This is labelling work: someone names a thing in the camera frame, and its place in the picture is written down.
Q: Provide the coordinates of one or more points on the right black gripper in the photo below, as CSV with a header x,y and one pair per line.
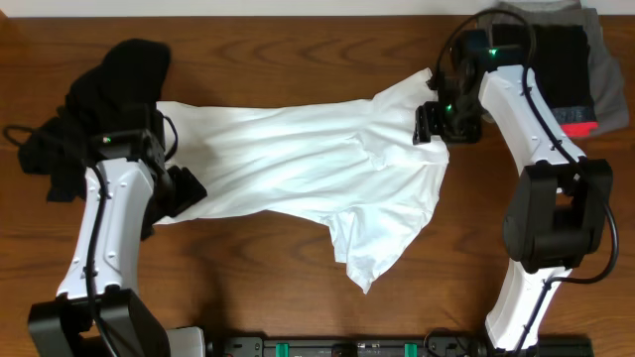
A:
x,y
428,123

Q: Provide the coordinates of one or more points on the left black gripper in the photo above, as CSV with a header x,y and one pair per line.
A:
x,y
190,189

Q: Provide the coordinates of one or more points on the white t-shirt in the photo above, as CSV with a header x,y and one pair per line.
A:
x,y
351,166

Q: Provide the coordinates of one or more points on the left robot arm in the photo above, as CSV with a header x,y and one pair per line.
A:
x,y
128,188

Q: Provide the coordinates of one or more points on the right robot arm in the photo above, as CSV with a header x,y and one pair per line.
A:
x,y
559,210

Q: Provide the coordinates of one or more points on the black crumpled garment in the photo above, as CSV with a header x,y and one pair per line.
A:
x,y
120,94

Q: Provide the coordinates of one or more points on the folded black shorts orange hem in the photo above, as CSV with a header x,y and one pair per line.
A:
x,y
560,65

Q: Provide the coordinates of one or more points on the folded grey garment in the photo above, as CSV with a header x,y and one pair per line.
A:
x,y
606,79

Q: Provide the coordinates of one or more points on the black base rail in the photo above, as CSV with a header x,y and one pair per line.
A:
x,y
347,348

